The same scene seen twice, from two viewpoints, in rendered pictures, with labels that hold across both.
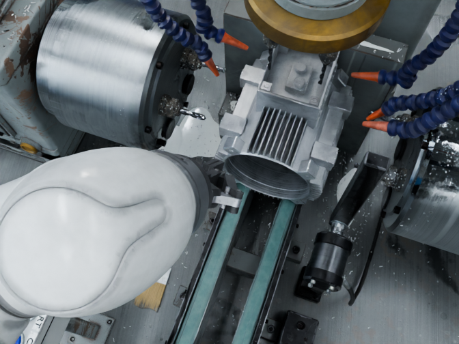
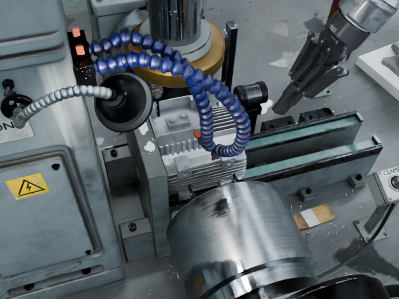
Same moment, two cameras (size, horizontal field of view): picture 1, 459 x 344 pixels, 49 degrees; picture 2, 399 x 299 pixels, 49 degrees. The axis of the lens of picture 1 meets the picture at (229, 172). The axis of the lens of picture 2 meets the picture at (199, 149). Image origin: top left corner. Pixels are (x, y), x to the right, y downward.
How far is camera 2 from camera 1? 0.93 m
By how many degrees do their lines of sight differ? 56
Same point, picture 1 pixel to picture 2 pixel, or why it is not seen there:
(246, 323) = (299, 133)
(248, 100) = (202, 158)
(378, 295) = not seen: hidden behind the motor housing
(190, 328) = (327, 153)
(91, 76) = (285, 220)
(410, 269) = not seen: hidden behind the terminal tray
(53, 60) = (300, 254)
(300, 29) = (217, 33)
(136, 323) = (342, 209)
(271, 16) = (220, 45)
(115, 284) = not seen: outside the picture
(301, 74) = (176, 118)
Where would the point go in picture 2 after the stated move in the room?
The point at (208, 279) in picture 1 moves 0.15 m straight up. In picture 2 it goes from (297, 161) to (310, 122)
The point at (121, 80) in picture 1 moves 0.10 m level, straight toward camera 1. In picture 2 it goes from (272, 198) to (293, 161)
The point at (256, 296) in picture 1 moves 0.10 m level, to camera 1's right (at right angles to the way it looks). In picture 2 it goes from (284, 136) to (258, 115)
